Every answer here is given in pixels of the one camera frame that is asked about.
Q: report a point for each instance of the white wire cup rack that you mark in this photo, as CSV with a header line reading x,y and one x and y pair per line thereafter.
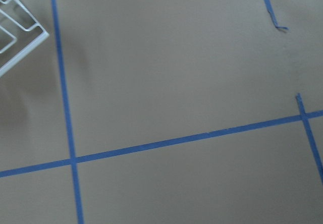
x,y
21,33

